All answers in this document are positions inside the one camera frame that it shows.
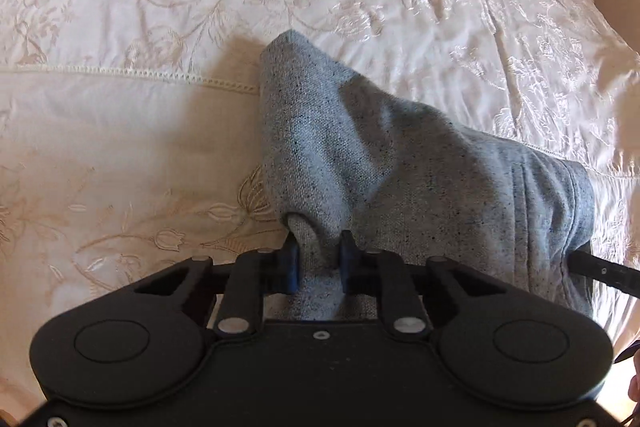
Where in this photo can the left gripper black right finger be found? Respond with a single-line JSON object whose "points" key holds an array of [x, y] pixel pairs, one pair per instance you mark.
{"points": [[366, 273]]}

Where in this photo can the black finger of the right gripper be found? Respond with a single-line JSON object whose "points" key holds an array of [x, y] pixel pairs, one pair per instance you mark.
{"points": [[584, 262]]}

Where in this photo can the grey speckled pants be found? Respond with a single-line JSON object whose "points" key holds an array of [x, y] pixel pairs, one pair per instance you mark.
{"points": [[342, 155]]}

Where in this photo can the cream embroidered bedspread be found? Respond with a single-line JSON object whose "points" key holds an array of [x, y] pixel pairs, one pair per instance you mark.
{"points": [[129, 133]]}

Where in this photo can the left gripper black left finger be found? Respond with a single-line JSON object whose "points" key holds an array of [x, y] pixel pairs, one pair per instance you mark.
{"points": [[270, 271]]}

